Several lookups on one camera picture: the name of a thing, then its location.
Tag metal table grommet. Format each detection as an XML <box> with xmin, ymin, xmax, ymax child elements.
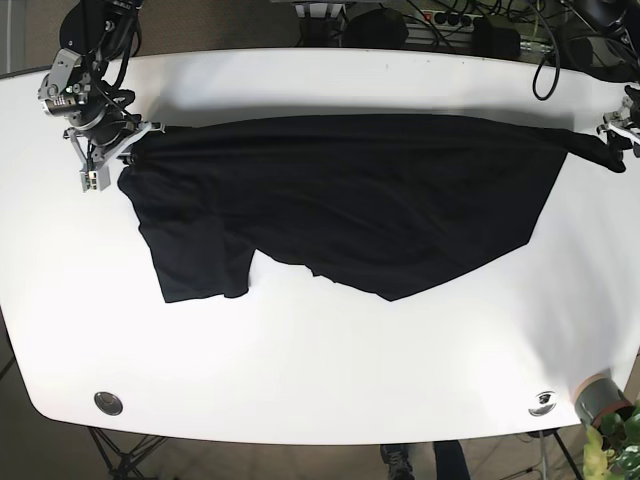
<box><xmin>528</xmin><ymin>390</ymin><xmax>557</xmax><ymax>417</ymax></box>
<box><xmin>94</xmin><ymin>391</ymin><xmax>123</xmax><ymax>416</ymax></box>

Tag green potted plant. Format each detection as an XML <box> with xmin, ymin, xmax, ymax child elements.
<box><xmin>583</xmin><ymin>405</ymin><xmax>639</xmax><ymax>480</ymax></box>

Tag grey plant pot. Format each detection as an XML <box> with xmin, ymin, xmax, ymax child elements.
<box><xmin>572</xmin><ymin>374</ymin><xmax>635</xmax><ymax>428</ymax></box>

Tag person's dark shoes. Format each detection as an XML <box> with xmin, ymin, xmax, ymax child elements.
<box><xmin>380</xmin><ymin>444</ymin><xmax>415</xmax><ymax>480</ymax></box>

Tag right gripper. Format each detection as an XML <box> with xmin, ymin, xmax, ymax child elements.
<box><xmin>38</xmin><ymin>50</ymin><xmax>165</xmax><ymax>192</ymax></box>

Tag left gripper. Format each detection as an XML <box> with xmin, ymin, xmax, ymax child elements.
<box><xmin>597</xmin><ymin>90</ymin><xmax>639</xmax><ymax>151</ymax></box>

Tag left metal table grommet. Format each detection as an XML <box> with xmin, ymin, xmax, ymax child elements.
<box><xmin>94</xmin><ymin>391</ymin><xmax>123</xmax><ymax>416</ymax></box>

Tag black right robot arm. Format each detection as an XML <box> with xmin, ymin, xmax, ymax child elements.
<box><xmin>38</xmin><ymin>1</ymin><xmax>165</xmax><ymax>192</ymax></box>

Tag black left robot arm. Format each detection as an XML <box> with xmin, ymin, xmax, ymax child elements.
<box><xmin>528</xmin><ymin>1</ymin><xmax>639</xmax><ymax>155</ymax></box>

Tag right metal table grommet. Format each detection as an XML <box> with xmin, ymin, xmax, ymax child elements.
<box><xmin>528</xmin><ymin>390</ymin><xmax>557</xmax><ymax>417</ymax></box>

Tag plain black T-shirt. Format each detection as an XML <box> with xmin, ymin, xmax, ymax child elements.
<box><xmin>118</xmin><ymin>114</ymin><xmax>625</xmax><ymax>303</ymax></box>

